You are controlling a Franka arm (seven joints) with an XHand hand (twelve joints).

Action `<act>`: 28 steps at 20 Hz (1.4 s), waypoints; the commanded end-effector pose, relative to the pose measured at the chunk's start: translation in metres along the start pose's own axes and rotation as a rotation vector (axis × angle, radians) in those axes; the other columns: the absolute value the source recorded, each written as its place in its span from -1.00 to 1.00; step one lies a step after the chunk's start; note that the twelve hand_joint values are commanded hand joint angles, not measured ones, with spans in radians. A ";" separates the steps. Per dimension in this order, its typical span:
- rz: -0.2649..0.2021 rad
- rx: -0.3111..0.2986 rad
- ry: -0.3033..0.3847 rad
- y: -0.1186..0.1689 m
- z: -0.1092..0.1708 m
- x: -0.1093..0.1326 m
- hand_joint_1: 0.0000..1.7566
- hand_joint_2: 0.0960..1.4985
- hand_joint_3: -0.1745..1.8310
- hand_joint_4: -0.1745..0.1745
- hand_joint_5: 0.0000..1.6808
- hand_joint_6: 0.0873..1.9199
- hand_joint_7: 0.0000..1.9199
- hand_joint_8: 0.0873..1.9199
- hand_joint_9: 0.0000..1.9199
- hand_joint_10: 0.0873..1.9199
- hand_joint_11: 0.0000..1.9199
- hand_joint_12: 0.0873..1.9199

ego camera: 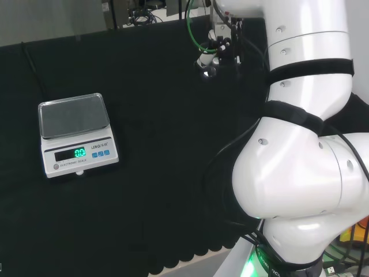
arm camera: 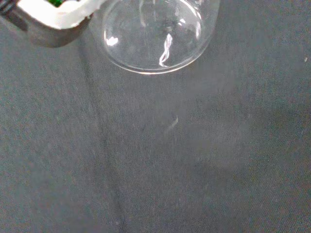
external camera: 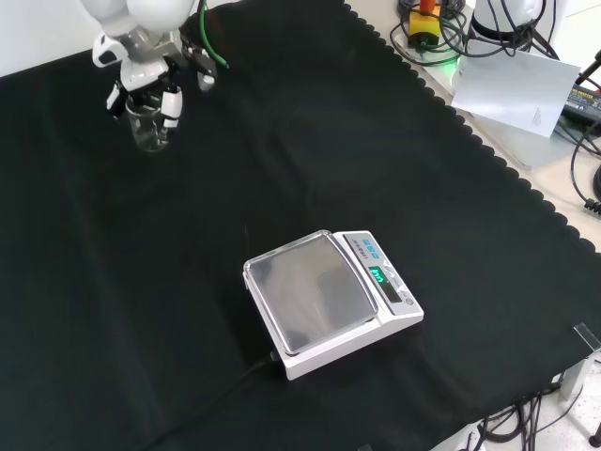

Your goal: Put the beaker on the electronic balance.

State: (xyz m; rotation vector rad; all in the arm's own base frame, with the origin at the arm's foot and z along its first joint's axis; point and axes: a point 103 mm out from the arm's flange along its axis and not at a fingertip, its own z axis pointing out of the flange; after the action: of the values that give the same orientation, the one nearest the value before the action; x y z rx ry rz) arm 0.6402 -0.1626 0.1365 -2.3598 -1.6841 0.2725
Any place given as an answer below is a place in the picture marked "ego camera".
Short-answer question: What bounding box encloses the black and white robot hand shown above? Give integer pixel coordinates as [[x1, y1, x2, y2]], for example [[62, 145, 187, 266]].
[[193, 17, 244, 80]]

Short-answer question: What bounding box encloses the white electronic balance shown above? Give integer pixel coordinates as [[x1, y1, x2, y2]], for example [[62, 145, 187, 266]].
[[37, 92, 120, 179]]

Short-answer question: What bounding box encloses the black bench cloth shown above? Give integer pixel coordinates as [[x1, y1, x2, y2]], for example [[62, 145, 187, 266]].
[[0, 14, 369, 277]]

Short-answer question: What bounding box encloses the green robot cable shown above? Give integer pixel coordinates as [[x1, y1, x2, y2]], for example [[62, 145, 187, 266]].
[[186, 0, 219, 55]]

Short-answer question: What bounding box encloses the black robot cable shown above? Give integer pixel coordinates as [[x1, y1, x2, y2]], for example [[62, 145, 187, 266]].
[[201, 131, 260, 231]]

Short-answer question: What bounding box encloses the black balance power cable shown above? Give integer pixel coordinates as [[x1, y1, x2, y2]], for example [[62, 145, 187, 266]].
[[21, 42, 48, 102]]

